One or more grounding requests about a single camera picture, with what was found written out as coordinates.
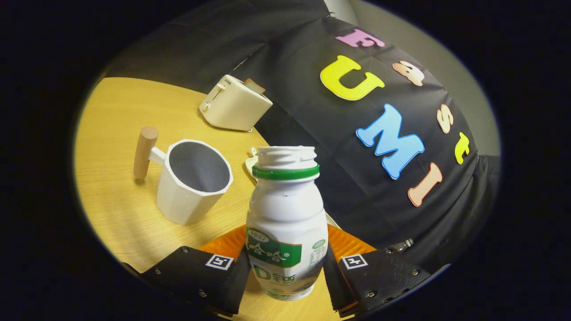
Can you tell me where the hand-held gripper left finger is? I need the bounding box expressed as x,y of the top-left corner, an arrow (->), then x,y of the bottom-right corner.
139,225 -> 252,317

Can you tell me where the white cup wooden handle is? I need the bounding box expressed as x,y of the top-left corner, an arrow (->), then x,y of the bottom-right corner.
133,126 -> 234,226

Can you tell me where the white juice bottle green label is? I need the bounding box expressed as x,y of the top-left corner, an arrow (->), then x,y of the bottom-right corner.
245,146 -> 329,301

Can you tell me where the cream toaster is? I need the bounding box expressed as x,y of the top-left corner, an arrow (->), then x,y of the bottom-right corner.
199,74 -> 273,132

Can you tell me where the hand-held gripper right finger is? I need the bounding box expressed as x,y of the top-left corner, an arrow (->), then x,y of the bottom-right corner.
322,224 -> 432,318

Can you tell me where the wooden table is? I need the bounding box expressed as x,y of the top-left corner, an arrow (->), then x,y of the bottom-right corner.
74,77 -> 353,321

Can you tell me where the white divided snack dish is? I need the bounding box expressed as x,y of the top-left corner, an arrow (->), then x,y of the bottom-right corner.
245,147 -> 260,181

